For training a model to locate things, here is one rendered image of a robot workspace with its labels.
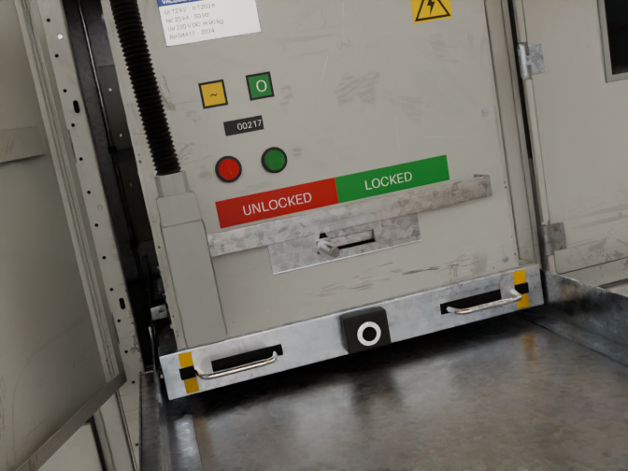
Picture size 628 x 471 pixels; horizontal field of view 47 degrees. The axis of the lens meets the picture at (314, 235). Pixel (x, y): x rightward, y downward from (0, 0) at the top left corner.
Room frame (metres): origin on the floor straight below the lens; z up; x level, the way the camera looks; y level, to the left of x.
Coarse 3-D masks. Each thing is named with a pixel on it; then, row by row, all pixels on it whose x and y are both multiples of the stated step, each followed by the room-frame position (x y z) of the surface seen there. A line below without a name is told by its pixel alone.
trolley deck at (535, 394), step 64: (512, 320) 1.02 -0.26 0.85; (256, 384) 0.94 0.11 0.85; (320, 384) 0.90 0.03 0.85; (384, 384) 0.86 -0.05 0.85; (448, 384) 0.83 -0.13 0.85; (512, 384) 0.79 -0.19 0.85; (576, 384) 0.76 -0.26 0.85; (256, 448) 0.75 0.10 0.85; (320, 448) 0.72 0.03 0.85; (384, 448) 0.70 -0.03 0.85; (448, 448) 0.67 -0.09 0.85; (512, 448) 0.65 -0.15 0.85; (576, 448) 0.63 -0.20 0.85
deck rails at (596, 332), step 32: (544, 288) 1.00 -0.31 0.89; (576, 288) 0.92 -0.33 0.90; (544, 320) 0.98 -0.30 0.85; (576, 320) 0.93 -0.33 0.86; (608, 320) 0.86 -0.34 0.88; (608, 352) 0.82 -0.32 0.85; (160, 384) 0.91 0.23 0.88; (160, 416) 0.74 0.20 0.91; (192, 416) 0.86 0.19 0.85; (160, 448) 0.64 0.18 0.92; (192, 448) 0.77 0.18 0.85
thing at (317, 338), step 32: (448, 288) 0.97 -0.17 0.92; (480, 288) 0.98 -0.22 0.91; (320, 320) 0.93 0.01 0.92; (416, 320) 0.96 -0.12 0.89; (448, 320) 0.97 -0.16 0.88; (480, 320) 0.98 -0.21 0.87; (160, 352) 0.91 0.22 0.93; (224, 352) 0.91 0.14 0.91; (256, 352) 0.92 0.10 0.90; (288, 352) 0.92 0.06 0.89; (320, 352) 0.93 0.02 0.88; (224, 384) 0.91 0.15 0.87
